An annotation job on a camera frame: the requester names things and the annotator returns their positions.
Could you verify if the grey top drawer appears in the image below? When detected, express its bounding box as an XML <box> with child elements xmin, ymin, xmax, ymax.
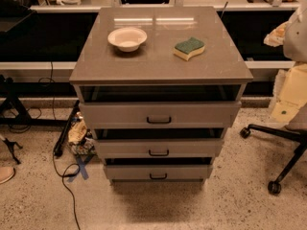
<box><xmin>80</xmin><ymin>102</ymin><xmax>241</xmax><ymax>129</ymax></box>

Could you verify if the grey drawer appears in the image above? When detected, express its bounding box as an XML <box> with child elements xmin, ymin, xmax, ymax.
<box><xmin>80</xmin><ymin>102</ymin><xmax>241</xmax><ymax>129</ymax></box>
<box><xmin>104</xmin><ymin>165</ymin><xmax>213</xmax><ymax>181</ymax></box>
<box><xmin>94</xmin><ymin>139</ymin><xmax>224</xmax><ymax>159</ymax></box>

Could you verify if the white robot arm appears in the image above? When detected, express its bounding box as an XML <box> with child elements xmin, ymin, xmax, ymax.
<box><xmin>264</xmin><ymin>0</ymin><xmax>307</xmax><ymax>130</ymax></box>

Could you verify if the grey drawer cabinet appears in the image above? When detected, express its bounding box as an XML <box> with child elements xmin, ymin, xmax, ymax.
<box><xmin>68</xmin><ymin>6</ymin><xmax>254</xmax><ymax>187</ymax></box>

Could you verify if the grey middle drawer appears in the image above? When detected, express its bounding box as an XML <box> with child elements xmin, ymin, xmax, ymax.
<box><xmin>94</xmin><ymin>139</ymin><xmax>224</xmax><ymax>159</ymax></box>

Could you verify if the grey bottom drawer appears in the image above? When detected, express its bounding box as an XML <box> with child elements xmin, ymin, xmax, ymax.
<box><xmin>104</xmin><ymin>165</ymin><xmax>213</xmax><ymax>181</ymax></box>

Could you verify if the green yellow sponge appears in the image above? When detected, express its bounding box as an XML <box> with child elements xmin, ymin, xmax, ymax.
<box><xmin>174</xmin><ymin>37</ymin><xmax>205</xmax><ymax>61</ymax></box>

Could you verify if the white bowl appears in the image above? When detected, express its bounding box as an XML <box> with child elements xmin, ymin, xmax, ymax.
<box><xmin>107</xmin><ymin>27</ymin><xmax>147</xmax><ymax>53</ymax></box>

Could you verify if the blue tape cross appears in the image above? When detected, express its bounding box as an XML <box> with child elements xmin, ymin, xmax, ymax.
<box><xmin>67</xmin><ymin>154</ymin><xmax>94</xmax><ymax>182</ymax></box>

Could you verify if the black power strip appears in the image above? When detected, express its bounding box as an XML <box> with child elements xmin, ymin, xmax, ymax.
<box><xmin>53</xmin><ymin>101</ymin><xmax>79</xmax><ymax>157</ymax></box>

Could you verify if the black office chair base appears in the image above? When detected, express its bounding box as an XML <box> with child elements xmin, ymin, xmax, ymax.
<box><xmin>240</xmin><ymin>124</ymin><xmax>307</xmax><ymax>196</ymax></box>

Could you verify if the black tripod stand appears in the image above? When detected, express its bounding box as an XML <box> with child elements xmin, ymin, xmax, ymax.
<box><xmin>0</xmin><ymin>134</ymin><xmax>22</xmax><ymax>165</ymax></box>

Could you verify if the black floor cable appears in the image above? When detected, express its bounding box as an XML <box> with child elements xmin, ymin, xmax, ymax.
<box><xmin>52</xmin><ymin>153</ymin><xmax>82</xmax><ymax>230</ymax></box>

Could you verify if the black table leg frame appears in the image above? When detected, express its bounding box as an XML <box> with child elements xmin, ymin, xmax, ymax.
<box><xmin>0</xmin><ymin>75</ymin><xmax>67</xmax><ymax>127</ymax></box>

